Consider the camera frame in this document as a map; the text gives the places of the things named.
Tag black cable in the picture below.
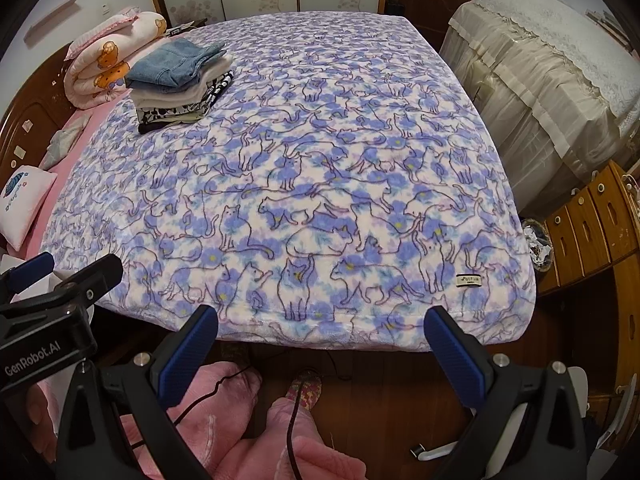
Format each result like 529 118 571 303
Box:
285 370 321 480
131 366 253 451

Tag white printed pillow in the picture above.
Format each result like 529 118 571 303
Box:
0 164 58 251

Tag blue denim jacket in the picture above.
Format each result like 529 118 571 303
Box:
125 40 228 92

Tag wall shelf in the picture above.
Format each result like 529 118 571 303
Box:
24 0 85 42

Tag pink bear print rolled quilt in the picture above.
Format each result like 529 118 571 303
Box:
64 7 168 110

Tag olive folded garment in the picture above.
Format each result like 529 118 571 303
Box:
172 105 208 125

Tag woven waste basket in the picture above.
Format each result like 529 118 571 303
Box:
520 217 555 273

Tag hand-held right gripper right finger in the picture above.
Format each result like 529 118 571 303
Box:
424 305 588 480

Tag black white patterned garment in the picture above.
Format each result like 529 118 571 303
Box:
137 71 235 135

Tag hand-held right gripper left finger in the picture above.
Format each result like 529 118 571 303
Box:
55 304 220 480

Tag wooden headboard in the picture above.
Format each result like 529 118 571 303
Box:
0 42 76 196

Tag person's left forearm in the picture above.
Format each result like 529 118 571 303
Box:
0 375 66 466

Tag wooden drawer cabinet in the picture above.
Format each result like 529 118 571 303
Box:
537 160 640 411

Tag pink bedsheet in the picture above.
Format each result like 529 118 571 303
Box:
7 92 138 261

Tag purple cat print blanket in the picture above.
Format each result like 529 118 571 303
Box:
40 12 538 353

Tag white lace cover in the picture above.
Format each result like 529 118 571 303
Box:
472 0 640 133

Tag person's pink pajama pants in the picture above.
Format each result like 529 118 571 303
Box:
117 360 368 480

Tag cream folded garment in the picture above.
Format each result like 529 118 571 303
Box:
131 57 236 111

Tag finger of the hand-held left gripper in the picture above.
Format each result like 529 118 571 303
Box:
0 252 55 297
52 254 124 306

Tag beige cloth covered furniture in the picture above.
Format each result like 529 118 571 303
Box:
440 0 640 216

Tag grey crumpled cloth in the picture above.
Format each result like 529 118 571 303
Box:
39 119 85 171

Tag patterned slipper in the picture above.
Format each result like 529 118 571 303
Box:
286 369 323 411

